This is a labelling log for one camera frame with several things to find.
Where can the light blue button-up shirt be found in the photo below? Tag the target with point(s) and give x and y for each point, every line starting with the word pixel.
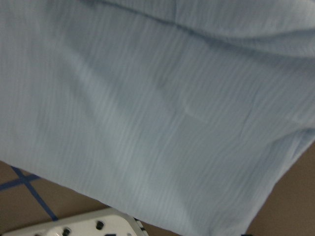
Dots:
pixel 181 113

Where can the white camera stand base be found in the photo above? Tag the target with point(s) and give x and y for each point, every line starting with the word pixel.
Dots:
pixel 105 222

